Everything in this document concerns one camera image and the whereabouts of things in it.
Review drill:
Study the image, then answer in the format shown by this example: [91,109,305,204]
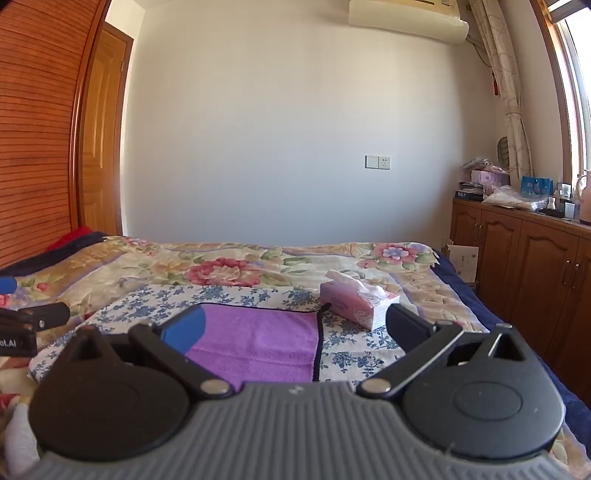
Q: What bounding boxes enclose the dark navy fleece blanket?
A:
[0,231,110,278]

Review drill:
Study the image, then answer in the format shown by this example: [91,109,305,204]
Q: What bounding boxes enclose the white cardboard sheet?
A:
[445,237,481,284]

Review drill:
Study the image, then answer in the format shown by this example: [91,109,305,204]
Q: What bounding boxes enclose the wooden cabinet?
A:
[450,196,591,408]

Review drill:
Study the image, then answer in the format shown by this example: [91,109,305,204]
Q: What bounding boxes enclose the stack of books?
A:
[454,180,486,200]

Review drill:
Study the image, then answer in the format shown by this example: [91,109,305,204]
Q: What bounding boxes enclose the wooden framed window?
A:
[530,0,591,185]

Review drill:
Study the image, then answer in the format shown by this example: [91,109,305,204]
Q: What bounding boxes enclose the pink box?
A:
[470,169,511,188]

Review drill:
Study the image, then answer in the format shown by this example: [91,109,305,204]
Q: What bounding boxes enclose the purple and grey towel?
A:
[182,302,331,392]

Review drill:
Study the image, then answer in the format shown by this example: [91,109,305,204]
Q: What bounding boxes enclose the patterned beige curtain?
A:
[468,0,535,186]

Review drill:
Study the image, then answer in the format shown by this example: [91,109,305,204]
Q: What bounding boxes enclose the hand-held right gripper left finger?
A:
[58,305,235,400]

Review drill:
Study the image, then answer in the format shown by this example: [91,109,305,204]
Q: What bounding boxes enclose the clear bag of small goods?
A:
[461,157,502,173]

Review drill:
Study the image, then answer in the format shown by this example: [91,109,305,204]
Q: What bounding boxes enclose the slatted wooden wardrobe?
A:
[0,0,114,271]

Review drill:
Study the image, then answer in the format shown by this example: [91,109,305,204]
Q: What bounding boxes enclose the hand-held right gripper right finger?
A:
[356,304,534,400]

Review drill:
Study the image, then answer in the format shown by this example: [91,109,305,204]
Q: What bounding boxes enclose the clear plastic bag beige cloth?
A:
[482,185,551,213]

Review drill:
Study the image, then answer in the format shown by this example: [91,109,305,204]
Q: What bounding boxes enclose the pink thermos jug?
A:
[572,169,591,226]

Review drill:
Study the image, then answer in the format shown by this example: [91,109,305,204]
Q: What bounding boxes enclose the white air conditioner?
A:
[348,0,471,45]

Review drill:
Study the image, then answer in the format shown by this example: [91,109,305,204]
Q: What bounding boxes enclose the blue floral white cloth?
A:
[28,282,490,385]

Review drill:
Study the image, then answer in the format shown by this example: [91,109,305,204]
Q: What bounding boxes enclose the wooden door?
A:
[78,21,135,237]

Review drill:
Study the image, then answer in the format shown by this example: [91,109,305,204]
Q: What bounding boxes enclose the pink tissue pack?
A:
[320,270,400,331]

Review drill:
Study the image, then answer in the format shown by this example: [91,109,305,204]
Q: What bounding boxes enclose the navy bed sheet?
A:
[430,248,591,416]

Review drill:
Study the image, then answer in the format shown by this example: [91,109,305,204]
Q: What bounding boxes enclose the blue box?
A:
[520,175,554,197]

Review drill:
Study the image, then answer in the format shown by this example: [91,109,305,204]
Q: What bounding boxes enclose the floral bed blanket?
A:
[0,235,591,480]

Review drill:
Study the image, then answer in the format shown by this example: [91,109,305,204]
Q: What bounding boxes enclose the red cloth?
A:
[47,226,94,253]

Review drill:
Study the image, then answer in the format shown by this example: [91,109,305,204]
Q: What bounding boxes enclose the air conditioner cable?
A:
[465,33,496,71]

